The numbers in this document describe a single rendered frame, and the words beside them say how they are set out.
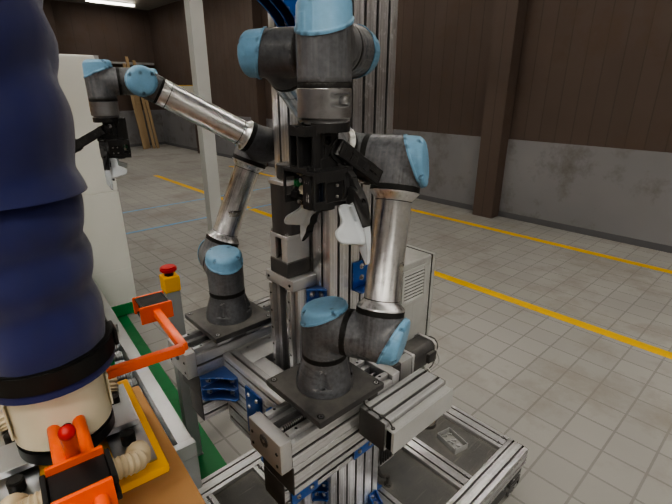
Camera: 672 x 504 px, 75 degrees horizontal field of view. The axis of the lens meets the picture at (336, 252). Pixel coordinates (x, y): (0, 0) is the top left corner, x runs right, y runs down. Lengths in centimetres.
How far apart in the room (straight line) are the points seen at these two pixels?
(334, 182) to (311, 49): 17
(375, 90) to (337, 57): 68
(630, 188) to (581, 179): 55
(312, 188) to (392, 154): 43
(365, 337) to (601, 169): 548
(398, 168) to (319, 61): 45
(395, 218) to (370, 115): 36
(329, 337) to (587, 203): 557
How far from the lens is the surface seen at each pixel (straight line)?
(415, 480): 212
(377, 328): 102
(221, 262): 143
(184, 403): 235
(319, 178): 60
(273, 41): 75
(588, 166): 635
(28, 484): 108
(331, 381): 113
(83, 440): 93
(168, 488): 115
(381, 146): 102
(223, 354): 153
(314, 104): 61
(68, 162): 86
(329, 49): 61
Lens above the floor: 176
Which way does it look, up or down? 20 degrees down
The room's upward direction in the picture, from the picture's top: straight up
